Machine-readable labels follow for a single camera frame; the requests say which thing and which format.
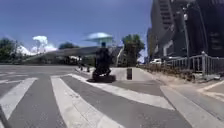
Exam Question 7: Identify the person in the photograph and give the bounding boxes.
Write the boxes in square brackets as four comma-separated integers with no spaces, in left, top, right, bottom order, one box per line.
[94,41,113,75]

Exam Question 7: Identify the dark scooter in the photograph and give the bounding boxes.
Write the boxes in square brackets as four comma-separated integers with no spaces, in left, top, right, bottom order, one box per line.
[87,66,117,84]

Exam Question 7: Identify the green tree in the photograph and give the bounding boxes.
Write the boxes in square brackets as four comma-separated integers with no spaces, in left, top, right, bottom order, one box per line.
[121,33,146,68]

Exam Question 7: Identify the pale umbrella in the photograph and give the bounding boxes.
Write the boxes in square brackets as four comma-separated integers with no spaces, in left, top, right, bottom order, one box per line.
[84,32,115,45]

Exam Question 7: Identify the pale pavement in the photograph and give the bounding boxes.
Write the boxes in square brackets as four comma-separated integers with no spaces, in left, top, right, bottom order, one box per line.
[75,66,224,103]

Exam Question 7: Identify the white car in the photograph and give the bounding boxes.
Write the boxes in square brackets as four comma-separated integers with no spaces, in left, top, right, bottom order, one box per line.
[148,58,163,65]

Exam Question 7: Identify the footbridge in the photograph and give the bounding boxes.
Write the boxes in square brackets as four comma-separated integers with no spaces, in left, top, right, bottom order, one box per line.
[24,45,125,66]

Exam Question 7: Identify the low bushes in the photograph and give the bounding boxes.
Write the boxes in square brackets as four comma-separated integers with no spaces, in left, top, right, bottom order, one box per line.
[137,62,197,82]

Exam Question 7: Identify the white zebra crossing stripes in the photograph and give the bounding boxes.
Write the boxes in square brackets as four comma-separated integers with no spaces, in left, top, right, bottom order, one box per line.
[0,73,224,128]

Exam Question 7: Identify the street lamp pole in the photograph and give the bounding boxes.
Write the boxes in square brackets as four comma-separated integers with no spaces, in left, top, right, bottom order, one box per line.
[181,3,192,72]

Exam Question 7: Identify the grey asphalt road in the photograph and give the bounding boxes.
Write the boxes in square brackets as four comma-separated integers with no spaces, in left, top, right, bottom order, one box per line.
[0,64,224,128]

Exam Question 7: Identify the grey metal railing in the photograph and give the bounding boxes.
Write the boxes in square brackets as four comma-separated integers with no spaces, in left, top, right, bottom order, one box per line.
[162,51,224,78]

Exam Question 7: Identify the dark tall building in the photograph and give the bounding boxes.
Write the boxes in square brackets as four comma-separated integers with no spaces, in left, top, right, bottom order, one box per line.
[146,0,224,62]

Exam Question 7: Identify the group of trees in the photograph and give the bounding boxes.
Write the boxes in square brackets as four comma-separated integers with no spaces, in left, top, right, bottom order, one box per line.
[0,37,22,64]

